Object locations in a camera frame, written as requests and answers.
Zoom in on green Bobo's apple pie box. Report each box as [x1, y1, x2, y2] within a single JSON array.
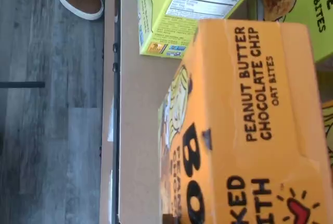
[[261, 0, 333, 65], [136, 0, 267, 59]]

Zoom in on black metal shelf rack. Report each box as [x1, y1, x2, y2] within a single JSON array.
[[112, 0, 122, 224]]

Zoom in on brown shelf board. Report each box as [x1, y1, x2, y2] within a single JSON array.
[[102, 0, 201, 224]]

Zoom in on white shelf price label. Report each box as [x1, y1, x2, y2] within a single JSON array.
[[107, 98, 116, 142]]

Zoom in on black floor strip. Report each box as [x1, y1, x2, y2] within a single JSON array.
[[0, 81, 46, 89]]

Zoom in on orange Bobo's oat bites box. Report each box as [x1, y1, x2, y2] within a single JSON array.
[[157, 18, 333, 224]]

